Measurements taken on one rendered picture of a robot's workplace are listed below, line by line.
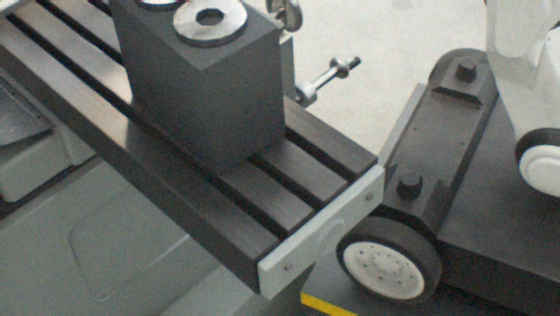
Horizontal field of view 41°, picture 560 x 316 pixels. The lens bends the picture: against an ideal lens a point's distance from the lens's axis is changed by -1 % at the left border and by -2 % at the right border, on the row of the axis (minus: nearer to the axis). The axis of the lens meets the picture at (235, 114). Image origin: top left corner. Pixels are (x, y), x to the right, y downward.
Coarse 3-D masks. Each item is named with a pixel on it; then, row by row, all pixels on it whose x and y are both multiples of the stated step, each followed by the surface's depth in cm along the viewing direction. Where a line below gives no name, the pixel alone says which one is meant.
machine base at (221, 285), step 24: (312, 264) 184; (216, 288) 175; (240, 288) 175; (288, 288) 180; (168, 312) 172; (192, 312) 171; (216, 312) 171; (240, 312) 172; (264, 312) 176; (288, 312) 184
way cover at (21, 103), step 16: (0, 80) 129; (0, 96) 125; (16, 96) 125; (0, 112) 121; (16, 112) 122; (32, 112) 122; (0, 128) 118; (32, 128) 119; (48, 128) 119; (0, 144) 114
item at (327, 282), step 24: (384, 144) 176; (336, 264) 153; (312, 288) 150; (336, 288) 149; (360, 288) 149; (456, 288) 147; (312, 312) 153; (336, 312) 148; (360, 312) 145; (384, 312) 144; (408, 312) 144; (432, 312) 143; (456, 312) 143; (480, 312) 142; (504, 312) 142
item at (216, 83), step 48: (144, 0) 95; (192, 0) 94; (240, 0) 95; (144, 48) 97; (192, 48) 89; (240, 48) 88; (144, 96) 107; (192, 96) 92; (240, 96) 93; (192, 144) 101; (240, 144) 98
